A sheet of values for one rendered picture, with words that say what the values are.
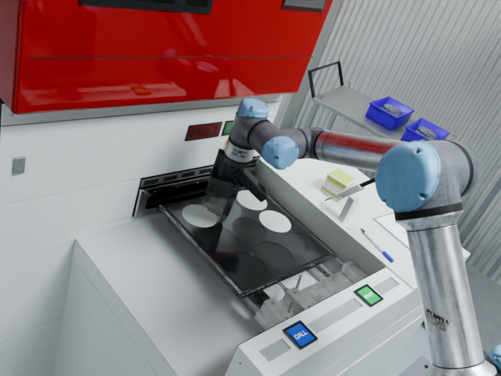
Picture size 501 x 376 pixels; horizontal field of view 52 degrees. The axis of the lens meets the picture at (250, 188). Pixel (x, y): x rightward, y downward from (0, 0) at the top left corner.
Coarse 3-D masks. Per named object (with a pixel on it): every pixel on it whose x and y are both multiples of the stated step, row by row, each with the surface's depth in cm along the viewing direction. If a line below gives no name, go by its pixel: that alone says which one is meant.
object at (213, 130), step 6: (198, 126) 137; (204, 126) 139; (210, 126) 141; (216, 126) 142; (192, 132) 137; (198, 132) 139; (204, 132) 140; (210, 132) 142; (216, 132) 144; (192, 138) 139
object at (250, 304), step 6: (174, 228) 147; (180, 234) 145; (186, 240) 144; (192, 246) 142; (198, 252) 141; (204, 258) 139; (240, 300) 132; (246, 300) 130; (252, 300) 129; (246, 306) 130; (252, 306) 129; (258, 306) 128; (252, 312) 129
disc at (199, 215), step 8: (184, 208) 143; (192, 208) 144; (200, 208) 145; (184, 216) 140; (192, 216) 141; (200, 216) 142; (208, 216) 143; (216, 216) 144; (192, 224) 138; (200, 224) 139; (208, 224) 140
